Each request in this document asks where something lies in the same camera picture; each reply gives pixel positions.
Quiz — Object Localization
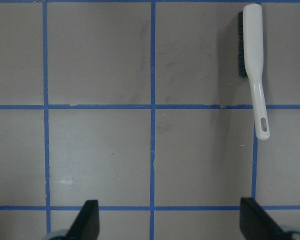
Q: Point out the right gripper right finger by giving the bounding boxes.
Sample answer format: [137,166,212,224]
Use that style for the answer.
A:
[239,197,300,240]

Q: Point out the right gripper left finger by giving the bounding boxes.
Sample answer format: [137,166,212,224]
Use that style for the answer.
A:
[42,199,100,240]

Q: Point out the beige hand brush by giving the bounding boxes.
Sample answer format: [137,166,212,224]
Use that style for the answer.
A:
[237,3,270,141]

